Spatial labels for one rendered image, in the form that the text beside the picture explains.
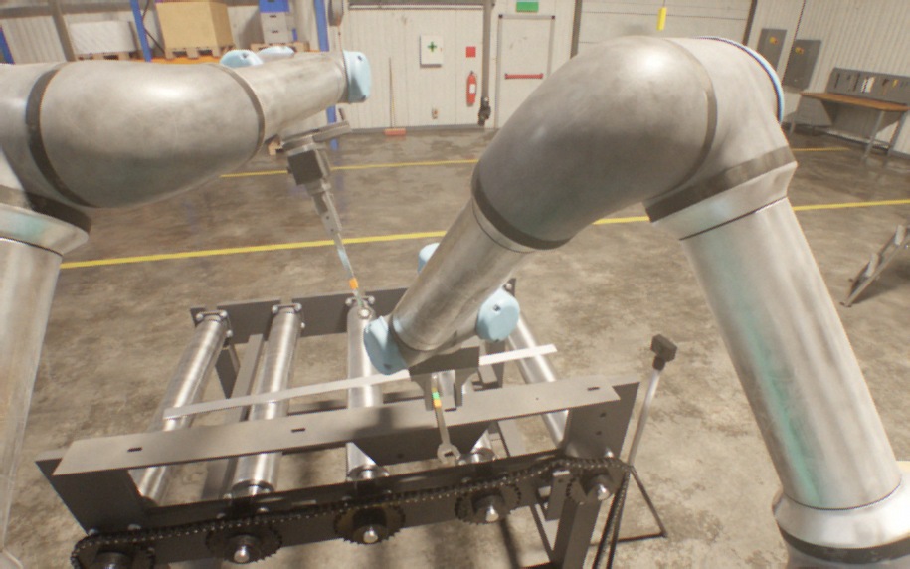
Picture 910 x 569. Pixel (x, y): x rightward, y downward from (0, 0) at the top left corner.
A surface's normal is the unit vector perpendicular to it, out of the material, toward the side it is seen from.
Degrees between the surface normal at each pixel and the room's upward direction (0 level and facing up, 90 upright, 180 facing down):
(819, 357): 60
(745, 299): 84
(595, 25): 90
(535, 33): 90
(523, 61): 90
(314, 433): 0
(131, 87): 45
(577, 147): 80
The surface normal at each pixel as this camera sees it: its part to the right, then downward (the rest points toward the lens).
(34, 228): 0.62, 0.66
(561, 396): 0.00, -0.87
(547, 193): -0.33, 0.56
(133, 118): 0.62, 0.06
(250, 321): 0.19, 0.48
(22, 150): -0.10, 0.40
